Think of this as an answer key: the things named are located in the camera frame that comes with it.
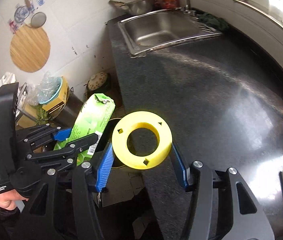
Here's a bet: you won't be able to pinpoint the dark green rag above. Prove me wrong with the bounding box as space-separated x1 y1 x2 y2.
197 12 229 31

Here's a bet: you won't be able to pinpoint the floral lid pot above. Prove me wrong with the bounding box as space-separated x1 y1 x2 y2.
87 72 108 91

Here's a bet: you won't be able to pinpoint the round bamboo board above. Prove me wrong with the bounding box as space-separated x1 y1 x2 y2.
10 25 50 73

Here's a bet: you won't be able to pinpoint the large steel stockpot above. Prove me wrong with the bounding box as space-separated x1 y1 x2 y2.
52 87 84 127

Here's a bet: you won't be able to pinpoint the teal basin with plastic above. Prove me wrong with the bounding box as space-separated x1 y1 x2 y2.
26 72 62 106

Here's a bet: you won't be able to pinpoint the green wet wipes pack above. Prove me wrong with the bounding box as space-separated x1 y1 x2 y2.
54 93 116 165

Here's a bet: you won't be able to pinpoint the yellow plastic spool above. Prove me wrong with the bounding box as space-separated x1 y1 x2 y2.
112 111 172 170

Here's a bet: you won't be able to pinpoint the dark clay pot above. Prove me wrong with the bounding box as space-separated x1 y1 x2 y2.
86 72 112 93

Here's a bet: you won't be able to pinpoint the stainless steel sink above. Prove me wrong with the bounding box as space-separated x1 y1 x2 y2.
118 10 222 57

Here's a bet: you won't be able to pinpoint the person's left hand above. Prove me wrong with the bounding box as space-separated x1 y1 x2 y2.
0 189 29 211

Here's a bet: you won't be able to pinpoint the green vegetables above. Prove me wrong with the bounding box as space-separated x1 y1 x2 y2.
33 105 50 125

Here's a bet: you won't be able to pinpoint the steel bowl by sink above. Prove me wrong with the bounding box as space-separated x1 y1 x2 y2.
109 0 156 16

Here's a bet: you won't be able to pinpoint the round wire strainer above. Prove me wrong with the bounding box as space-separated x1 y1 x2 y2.
30 12 47 28

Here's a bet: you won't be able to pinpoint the yellow cardboard box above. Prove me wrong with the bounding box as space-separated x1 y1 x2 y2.
42 76 68 113

